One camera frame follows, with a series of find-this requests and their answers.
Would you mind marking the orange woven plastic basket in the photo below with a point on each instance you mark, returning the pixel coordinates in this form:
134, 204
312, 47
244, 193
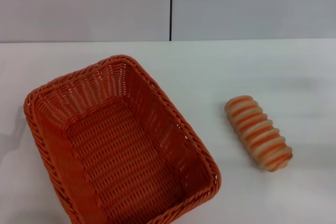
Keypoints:
123, 150

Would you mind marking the orange striped bread roll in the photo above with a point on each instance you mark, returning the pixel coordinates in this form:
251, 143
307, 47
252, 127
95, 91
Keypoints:
258, 134

